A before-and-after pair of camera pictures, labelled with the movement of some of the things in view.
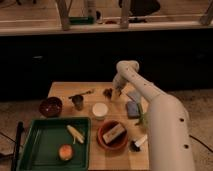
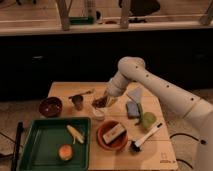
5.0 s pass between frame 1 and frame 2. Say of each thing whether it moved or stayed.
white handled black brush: stayed
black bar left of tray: stayed
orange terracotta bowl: stayed
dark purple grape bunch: moved
